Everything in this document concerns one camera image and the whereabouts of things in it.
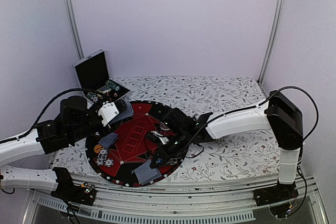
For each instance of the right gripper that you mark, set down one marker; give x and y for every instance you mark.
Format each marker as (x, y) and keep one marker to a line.
(167, 157)

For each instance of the blue playing card deck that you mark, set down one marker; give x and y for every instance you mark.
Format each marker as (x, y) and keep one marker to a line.
(125, 114)

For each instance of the single blue white chip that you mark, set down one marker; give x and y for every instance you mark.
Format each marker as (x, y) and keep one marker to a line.
(109, 162)

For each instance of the spread blue chips pile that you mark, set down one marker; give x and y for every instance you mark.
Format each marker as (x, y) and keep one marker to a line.
(102, 157)

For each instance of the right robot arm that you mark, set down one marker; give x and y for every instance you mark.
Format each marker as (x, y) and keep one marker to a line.
(276, 113)

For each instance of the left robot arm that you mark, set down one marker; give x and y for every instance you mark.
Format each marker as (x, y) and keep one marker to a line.
(75, 121)

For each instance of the chip row in case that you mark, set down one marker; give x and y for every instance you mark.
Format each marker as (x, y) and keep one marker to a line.
(92, 97)
(113, 86)

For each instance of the boxed card deck in case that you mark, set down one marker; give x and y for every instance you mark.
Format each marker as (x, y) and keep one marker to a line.
(104, 90)

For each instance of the clear acrylic dealer button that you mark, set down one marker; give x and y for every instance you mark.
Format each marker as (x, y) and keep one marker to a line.
(163, 126)

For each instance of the aluminium poker chip case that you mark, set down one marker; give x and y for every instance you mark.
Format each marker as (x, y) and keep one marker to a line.
(92, 73)

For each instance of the orange big blind button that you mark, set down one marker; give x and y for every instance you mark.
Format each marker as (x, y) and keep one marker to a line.
(98, 148)

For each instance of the round red black poker mat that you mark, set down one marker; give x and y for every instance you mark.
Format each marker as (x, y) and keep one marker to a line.
(132, 149)

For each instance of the floral table cover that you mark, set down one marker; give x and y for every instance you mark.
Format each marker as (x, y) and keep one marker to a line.
(239, 156)

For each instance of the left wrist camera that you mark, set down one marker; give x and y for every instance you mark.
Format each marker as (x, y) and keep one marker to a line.
(108, 112)

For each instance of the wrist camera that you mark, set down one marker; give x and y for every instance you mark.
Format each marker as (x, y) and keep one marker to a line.
(156, 137)
(108, 112)

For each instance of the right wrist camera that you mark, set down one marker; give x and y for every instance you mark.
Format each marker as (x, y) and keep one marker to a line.
(156, 137)

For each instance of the aluminium front rail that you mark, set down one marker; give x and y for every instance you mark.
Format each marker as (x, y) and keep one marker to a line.
(225, 201)

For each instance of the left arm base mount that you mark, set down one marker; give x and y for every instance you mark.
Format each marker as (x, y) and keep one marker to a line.
(67, 191)

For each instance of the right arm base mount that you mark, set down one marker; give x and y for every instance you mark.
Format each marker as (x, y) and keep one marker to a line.
(282, 196)

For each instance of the left aluminium post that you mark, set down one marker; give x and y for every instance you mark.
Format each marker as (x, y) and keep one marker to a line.
(73, 27)

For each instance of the aluminium post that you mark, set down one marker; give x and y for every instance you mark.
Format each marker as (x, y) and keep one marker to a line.
(271, 41)
(73, 27)

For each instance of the right aluminium post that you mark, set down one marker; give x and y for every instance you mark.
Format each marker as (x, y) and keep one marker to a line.
(271, 41)

